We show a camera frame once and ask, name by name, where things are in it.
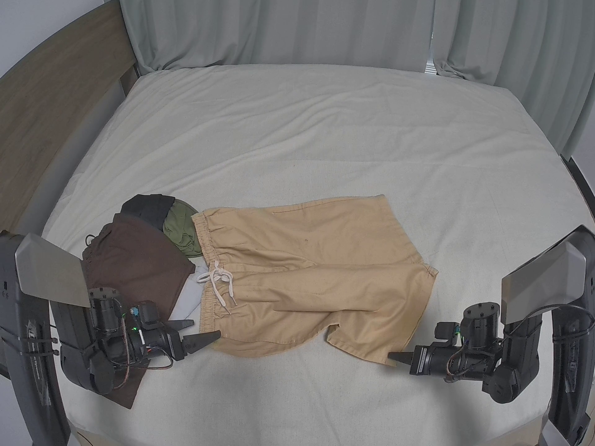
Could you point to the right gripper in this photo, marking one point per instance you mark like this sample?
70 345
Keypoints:
432 359

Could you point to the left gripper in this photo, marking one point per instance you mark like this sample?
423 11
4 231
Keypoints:
162 344

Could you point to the tan shorts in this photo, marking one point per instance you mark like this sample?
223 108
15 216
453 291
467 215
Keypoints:
302 272

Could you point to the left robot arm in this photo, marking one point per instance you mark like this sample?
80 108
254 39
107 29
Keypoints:
32 342

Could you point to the bed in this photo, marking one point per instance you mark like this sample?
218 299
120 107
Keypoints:
325 133

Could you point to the white garment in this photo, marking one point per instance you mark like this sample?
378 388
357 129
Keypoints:
188 291

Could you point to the dark brown garment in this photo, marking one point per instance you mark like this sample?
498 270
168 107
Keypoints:
139 258

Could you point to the green garment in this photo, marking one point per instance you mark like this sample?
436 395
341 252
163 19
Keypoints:
179 230

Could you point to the black garment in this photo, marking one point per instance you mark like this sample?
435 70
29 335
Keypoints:
146 208

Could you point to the grey-green curtain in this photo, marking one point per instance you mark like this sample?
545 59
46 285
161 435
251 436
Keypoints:
279 16
511 26

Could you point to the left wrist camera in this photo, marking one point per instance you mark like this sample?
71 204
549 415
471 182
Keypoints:
148 314

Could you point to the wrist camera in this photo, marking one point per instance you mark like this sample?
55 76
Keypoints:
148 314
445 331

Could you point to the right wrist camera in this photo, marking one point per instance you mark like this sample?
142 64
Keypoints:
445 331

